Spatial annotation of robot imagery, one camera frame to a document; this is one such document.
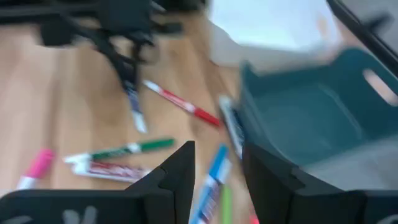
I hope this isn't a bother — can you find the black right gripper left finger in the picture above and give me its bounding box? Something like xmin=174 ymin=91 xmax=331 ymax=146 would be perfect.
xmin=124 ymin=139 xmax=196 ymax=224

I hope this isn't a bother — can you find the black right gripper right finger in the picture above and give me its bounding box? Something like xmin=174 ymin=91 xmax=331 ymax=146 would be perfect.
xmin=241 ymin=142 xmax=308 ymax=224

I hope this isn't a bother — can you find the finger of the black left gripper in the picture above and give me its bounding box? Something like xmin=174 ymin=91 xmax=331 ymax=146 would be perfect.
xmin=89 ymin=30 xmax=134 ymax=87
xmin=129 ymin=42 xmax=144 ymax=84

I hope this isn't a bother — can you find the light green thin Expo marker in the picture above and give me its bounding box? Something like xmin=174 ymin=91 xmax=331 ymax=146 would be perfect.
xmin=221 ymin=184 xmax=233 ymax=224

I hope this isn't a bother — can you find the light blue thin Expo marker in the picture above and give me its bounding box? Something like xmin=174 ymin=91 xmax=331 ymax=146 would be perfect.
xmin=188 ymin=144 xmax=233 ymax=224

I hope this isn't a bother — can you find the navy thin Expo marker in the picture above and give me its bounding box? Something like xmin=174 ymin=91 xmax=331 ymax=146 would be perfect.
xmin=125 ymin=81 xmax=148 ymax=134

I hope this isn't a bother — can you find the dark green thin Expo marker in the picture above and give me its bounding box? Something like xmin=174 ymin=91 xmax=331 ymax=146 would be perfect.
xmin=63 ymin=138 xmax=175 ymax=165

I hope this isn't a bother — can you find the magenta thick Expo marker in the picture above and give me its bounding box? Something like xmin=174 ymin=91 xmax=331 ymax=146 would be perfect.
xmin=70 ymin=159 xmax=152 ymax=184

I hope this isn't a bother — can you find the red thin Expo marker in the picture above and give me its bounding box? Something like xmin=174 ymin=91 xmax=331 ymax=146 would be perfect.
xmin=142 ymin=79 xmax=222 ymax=128

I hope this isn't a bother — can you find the navy-label thick Expo marker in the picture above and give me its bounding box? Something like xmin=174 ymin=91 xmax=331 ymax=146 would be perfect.
xmin=218 ymin=95 xmax=246 ymax=160

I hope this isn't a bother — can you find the pink-capped chunky white marker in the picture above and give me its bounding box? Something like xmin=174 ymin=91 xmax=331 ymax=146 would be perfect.
xmin=16 ymin=148 xmax=56 ymax=190

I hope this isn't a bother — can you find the dark teal plastic bin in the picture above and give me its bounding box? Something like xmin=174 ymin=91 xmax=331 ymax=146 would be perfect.
xmin=238 ymin=46 xmax=398 ymax=167

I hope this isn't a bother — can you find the grey plastic bin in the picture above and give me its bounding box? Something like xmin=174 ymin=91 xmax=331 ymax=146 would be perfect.
xmin=303 ymin=133 xmax=398 ymax=192

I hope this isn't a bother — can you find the white plastic bin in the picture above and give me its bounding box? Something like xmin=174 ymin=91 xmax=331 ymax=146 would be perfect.
xmin=207 ymin=0 xmax=343 ymax=74

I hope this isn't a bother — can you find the black table frame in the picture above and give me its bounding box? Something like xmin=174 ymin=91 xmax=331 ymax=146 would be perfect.
xmin=325 ymin=0 xmax=398 ymax=77

